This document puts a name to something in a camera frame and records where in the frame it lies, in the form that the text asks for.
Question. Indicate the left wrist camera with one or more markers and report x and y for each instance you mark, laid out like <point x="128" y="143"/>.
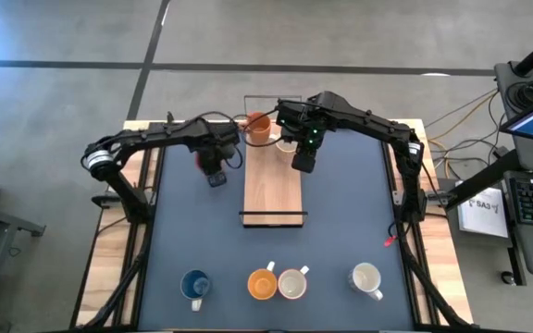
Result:
<point x="217" y="179"/>

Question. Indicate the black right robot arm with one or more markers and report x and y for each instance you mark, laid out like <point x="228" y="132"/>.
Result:
<point x="368" y="121"/>

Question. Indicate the black slanted support beam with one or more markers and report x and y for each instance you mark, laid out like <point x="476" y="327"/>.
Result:
<point x="484" y="178"/>

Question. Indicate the grey white ikat mug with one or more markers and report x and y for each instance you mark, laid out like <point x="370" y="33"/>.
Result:
<point x="292" y="283"/>

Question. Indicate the white printed paper sheet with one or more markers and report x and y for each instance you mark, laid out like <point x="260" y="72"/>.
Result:
<point x="484" y="213"/>

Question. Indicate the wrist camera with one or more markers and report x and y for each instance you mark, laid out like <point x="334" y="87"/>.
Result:
<point x="304" y="162"/>
<point x="217" y="179"/>

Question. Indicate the white ceramic mug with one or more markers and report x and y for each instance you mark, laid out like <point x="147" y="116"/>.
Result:
<point x="364" y="277"/>

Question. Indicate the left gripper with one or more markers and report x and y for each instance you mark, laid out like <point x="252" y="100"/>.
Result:
<point x="218" y="150"/>

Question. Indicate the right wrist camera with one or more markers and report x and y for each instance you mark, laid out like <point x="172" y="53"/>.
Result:
<point x="304" y="162"/>

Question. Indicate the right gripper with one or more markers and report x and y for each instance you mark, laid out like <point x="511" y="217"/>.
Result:
<point x="301" y="122"/>

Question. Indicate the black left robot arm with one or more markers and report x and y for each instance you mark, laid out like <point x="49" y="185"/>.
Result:
<point x="155" y="136"/>

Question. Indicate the black caster wheel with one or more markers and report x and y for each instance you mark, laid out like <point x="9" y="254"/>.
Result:
<point x="508" y="278"/>

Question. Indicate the plain orange mug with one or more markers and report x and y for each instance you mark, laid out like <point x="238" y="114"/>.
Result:
<point x="259" y="134"/>

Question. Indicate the wooden shelf with black frame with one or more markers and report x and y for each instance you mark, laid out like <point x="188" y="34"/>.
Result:
<point x="271" y="185"/>

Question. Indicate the blue-grey table mat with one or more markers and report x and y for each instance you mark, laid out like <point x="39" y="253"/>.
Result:
<point x="340" y="208"/>

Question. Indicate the yellow ceramic mug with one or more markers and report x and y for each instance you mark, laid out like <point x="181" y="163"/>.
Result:
<point x="262" y="284"/>

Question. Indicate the black table frame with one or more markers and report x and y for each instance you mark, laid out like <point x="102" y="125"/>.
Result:
<point x="141" y="263"/>

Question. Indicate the red white striped mug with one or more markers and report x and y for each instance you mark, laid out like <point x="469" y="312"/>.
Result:
<point x="199" y="162"/>

